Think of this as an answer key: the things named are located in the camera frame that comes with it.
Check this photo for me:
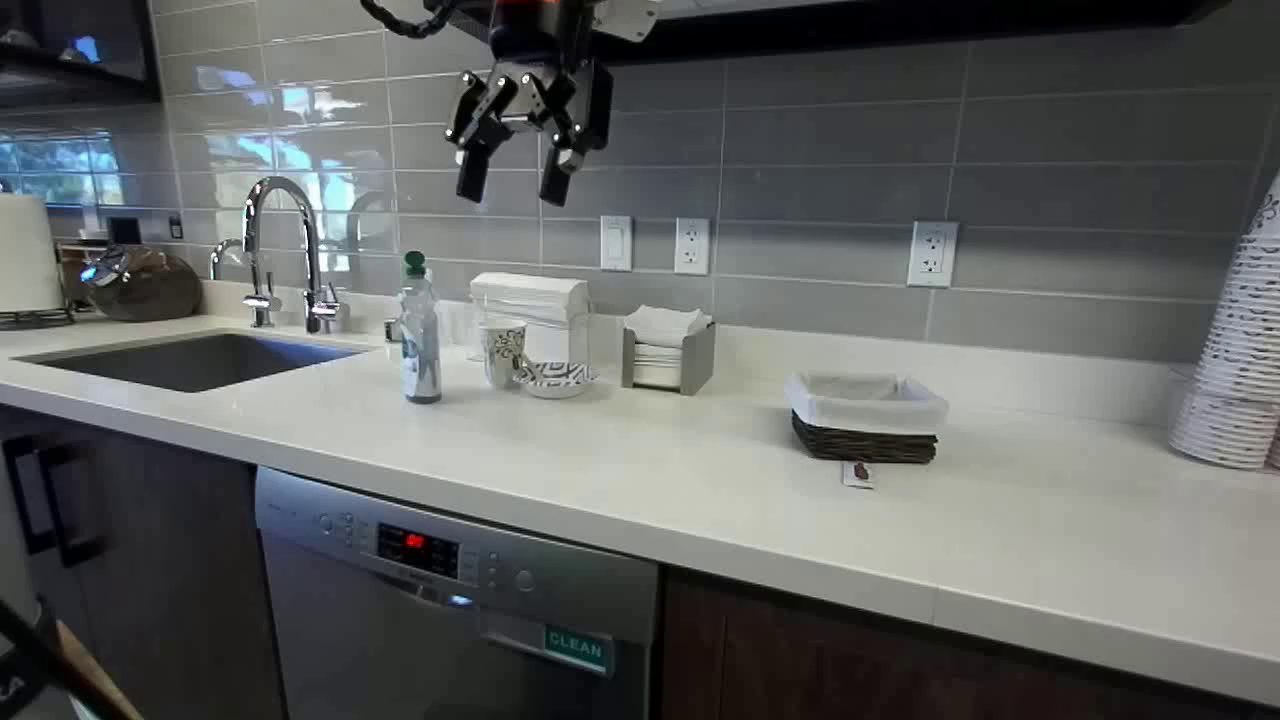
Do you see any white wall switch plate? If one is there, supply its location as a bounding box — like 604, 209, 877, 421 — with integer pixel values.
596, 212, 638, 277

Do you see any tall chrome arc faucet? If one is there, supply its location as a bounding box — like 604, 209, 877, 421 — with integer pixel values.
241, 171, 342, 338

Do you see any dark wall cabinet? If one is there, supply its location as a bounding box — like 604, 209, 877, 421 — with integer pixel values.
583, 0, 1230, 70
0, 0, 162, 112

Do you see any small chrome side tap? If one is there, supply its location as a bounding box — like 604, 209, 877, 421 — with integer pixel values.
208, 236, 288, 330

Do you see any clear acrylic towel dispenser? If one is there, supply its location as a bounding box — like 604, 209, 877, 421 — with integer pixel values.
464, 267, 596, 379

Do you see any white paper towel roll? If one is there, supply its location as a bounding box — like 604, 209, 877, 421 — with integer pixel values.
0, 189, 69, 319

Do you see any stainless steel dishwasher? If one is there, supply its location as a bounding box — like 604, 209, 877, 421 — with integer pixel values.
250, 465, 662, 720

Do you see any dark brown basket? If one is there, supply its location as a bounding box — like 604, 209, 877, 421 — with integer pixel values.
80, 245, 208, 325

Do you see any black cabinet handle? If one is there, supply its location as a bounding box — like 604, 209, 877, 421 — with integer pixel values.
37, 439, 109, 573
0, 433, 64, 559

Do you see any white napkin stack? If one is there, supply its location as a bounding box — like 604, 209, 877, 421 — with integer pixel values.
620, 305, 714, 350

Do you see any zebra patterned bowl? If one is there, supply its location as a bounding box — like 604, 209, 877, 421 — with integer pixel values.
509, 357, 600, 402

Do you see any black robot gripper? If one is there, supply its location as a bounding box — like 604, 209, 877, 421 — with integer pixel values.
444, 0, 620, 212

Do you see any grey napkin holder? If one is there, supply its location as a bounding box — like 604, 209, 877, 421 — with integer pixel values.
620, 317, 720, 398

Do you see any clear soap bottle green cap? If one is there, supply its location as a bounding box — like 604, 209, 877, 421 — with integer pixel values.
390, 247, 444, 408

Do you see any zebra patterned cup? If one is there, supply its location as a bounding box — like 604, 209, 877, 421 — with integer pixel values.
479, 319, 533, 391

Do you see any dark wood cabinet door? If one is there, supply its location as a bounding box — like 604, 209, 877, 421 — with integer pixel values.
0, 402, 290, 720
652, 563, 1280, 720

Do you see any white wall outlet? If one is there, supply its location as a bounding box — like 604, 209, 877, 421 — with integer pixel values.
905, 216, 962, 291
667, 216, 714, 279

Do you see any dark basket white liner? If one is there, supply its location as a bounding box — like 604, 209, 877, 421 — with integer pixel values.
784, 370, 953, 466

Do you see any steel undermount sink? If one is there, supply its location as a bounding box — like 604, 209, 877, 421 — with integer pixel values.
15, 328, 361, 396

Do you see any wooden framed robot cart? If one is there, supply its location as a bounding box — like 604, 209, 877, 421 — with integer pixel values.
0, 594, 144, 720

